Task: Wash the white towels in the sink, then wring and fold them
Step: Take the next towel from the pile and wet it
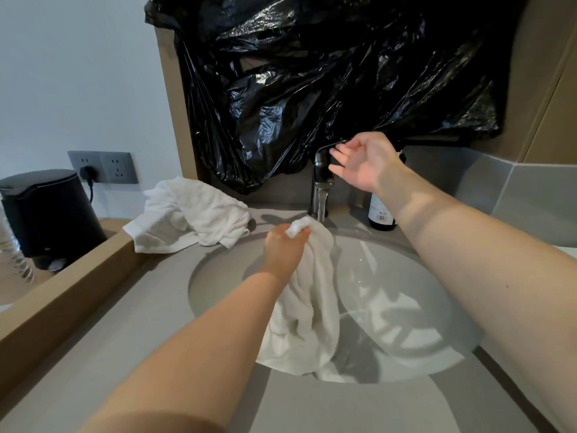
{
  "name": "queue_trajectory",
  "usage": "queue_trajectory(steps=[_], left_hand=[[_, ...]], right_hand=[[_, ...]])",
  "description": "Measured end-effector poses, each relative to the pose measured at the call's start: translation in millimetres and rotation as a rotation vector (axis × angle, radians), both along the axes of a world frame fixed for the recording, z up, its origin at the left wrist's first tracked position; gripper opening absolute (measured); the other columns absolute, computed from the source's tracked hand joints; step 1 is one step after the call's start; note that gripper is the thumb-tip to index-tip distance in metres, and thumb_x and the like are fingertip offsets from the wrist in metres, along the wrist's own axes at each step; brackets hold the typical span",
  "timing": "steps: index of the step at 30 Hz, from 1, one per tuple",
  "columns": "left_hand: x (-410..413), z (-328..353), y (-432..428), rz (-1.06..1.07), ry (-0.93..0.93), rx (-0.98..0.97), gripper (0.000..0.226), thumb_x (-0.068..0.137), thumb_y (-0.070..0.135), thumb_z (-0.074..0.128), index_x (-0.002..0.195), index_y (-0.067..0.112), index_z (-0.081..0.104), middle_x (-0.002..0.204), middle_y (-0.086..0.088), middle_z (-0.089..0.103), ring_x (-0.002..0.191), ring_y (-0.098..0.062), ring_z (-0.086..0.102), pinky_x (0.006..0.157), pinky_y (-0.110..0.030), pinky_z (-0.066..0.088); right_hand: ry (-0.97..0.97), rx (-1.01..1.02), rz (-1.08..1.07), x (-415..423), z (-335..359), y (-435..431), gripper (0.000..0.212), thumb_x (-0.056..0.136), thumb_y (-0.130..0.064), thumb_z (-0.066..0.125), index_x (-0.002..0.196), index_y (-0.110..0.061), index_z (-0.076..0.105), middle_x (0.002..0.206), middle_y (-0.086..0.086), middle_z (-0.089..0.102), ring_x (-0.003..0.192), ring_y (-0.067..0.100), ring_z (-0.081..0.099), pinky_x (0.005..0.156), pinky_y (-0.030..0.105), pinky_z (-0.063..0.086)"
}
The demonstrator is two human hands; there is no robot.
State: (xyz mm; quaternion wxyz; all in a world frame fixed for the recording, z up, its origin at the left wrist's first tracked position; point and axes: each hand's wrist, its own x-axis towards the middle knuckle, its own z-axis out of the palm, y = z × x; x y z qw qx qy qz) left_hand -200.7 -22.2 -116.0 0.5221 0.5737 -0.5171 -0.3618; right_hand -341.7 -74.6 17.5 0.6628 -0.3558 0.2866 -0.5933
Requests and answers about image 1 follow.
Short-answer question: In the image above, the grey wall socket panel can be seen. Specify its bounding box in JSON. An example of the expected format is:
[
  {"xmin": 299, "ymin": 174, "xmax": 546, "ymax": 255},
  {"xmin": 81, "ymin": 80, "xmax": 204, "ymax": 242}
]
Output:
[{"xmin": 68, "ymin": 151, "xmax": 139, "ymax": 185}]

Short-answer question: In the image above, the person's left forearm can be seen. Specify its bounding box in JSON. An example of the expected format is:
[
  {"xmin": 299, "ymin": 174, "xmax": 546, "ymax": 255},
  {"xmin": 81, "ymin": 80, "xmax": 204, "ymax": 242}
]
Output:
[{"xmin": 79, "ymin": 268, "xmax": 295, "ymax": 433}]

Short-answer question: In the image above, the dark bottle with white label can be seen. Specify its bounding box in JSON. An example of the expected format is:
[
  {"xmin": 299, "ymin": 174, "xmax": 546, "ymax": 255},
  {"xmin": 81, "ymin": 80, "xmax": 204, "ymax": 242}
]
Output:
[{"xmin": 367, "ymin": 150, "xmax": 407, "ymax": 232}]

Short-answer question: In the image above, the wooden mirror frame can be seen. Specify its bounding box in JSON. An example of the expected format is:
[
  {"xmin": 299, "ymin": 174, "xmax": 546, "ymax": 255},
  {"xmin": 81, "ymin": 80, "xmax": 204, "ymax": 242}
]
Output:
[{"xmin": 154, "ymin": 26, "xmax": 199, "ymax": 181}]

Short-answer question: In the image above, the crumpled white towel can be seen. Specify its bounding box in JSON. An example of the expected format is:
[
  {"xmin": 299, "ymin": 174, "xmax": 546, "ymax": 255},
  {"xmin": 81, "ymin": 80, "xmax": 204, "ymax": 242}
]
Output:
[{"xmin": 123, "ymin": 177, "xmax": 251, "ymax": 254}]

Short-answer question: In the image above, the chrome faucet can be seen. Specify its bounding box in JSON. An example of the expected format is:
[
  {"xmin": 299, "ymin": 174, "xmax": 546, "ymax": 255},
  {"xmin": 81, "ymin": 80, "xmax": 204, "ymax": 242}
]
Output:
[{"xmin": 311, "ymin": 140, "xmax": 350, "ymax": 221}]

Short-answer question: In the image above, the person's left hand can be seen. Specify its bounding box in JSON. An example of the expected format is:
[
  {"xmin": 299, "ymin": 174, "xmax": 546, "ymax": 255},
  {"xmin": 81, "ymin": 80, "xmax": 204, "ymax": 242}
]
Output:
[{"xmin": 261, "ymin": 223, "xmax": 313, "ymax": 284}]

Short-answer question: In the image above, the person's right forearm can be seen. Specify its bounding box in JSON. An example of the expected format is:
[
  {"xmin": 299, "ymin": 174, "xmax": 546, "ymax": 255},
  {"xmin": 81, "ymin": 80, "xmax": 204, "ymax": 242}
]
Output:
[{"xmin": 374, "ymin": 163, "xmax": 577, "ymax": 433}]

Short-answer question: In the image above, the wet white towel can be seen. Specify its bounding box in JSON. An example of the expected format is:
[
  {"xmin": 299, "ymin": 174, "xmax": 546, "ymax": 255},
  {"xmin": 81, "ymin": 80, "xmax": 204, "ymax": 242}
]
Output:
[{"xmin": 255, "ymin": 216, "xmax": 361, "ymax": 384}]

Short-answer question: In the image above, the wooden ledge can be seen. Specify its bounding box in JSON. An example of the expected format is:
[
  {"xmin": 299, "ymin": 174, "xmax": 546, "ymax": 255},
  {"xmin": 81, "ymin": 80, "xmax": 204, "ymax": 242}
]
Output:
[{"xmin": 0, "ymin": 218, "xmax": 155, "ymax": 394}]

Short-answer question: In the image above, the black plastic bag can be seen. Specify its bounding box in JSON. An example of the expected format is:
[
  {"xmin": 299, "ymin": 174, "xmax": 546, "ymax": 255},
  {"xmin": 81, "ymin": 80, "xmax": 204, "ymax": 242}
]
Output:
[{"xmin": 144, "ymin": 0, "xmax": 528, "ymax": 195}]

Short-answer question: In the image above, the white sink basin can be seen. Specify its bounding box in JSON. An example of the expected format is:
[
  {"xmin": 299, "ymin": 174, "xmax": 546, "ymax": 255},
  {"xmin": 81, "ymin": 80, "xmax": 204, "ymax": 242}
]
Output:
[{"xmin": 188, "ymin": 229, "xmax": 479, "ymax": 385}]

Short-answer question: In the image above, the black plug with cable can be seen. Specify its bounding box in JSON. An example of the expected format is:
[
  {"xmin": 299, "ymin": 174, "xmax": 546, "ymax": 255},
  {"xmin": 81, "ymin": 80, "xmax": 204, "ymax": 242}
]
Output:
[{"xmin": 80, "ymin": 165, "xmax": 96, "ymax": 204}]

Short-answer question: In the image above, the black electric kettle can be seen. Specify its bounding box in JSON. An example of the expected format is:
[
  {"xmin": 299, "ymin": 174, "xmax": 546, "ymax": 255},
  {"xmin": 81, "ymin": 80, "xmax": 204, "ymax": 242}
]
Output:
[{"xmin": 0, "ymin": 169, "xmax": 108, "ymax": 271}]

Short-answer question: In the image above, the person's right hand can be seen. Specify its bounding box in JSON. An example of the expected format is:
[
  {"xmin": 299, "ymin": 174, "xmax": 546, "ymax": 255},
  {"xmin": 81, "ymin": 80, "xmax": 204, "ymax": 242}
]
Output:
[{"xmin": 328, "ymin": 132, "xmax": 406, "ymax": 194}]

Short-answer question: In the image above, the white coiled cord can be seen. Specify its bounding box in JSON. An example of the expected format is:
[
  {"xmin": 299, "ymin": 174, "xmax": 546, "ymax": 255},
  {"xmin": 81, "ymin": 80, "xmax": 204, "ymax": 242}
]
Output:
[{"xmin": 0, "ymin": 214, "xmax": 36, "ymax": 284}]

